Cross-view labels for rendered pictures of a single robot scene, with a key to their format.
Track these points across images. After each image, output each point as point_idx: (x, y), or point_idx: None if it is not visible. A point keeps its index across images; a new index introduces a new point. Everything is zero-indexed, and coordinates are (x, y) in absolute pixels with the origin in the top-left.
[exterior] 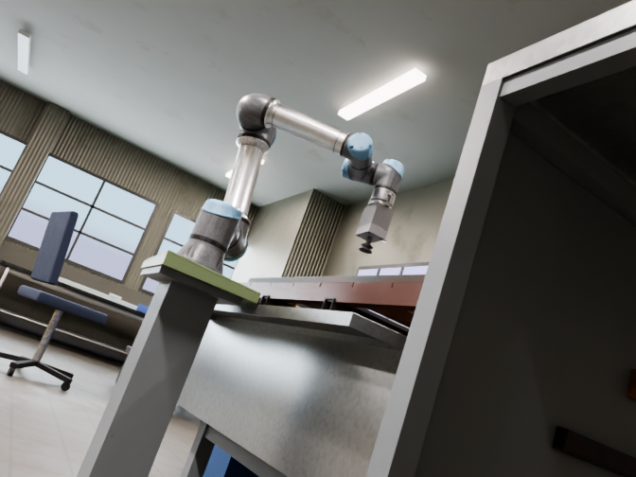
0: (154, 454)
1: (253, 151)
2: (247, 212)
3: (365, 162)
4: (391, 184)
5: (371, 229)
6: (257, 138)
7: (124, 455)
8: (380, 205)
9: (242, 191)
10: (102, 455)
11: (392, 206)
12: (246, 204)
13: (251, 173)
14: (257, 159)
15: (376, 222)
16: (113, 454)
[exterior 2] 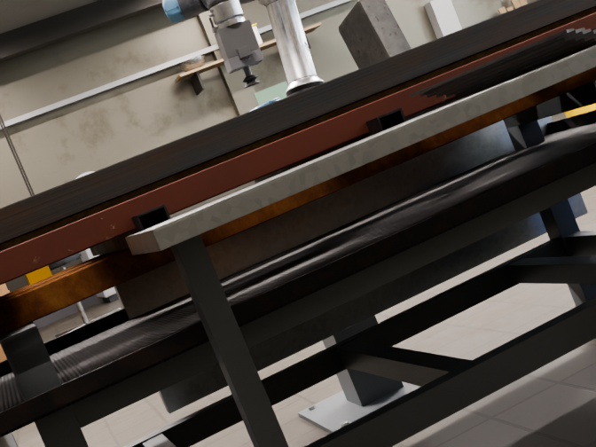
0: (334, 340)
1: (268, 14)
2: (296, 75)
3: (189, 11)
4: (206, 1)
5: (227, 70)
6: (259, 1)
7: (329, 344)
8: (215, 36)
9: (282, 62)
10: (325, 346)
11: (224, 19)
12: (289, 71)
13: (277, 37)
14: (272, 17)
15: (223, 58)
16: (326, 344)
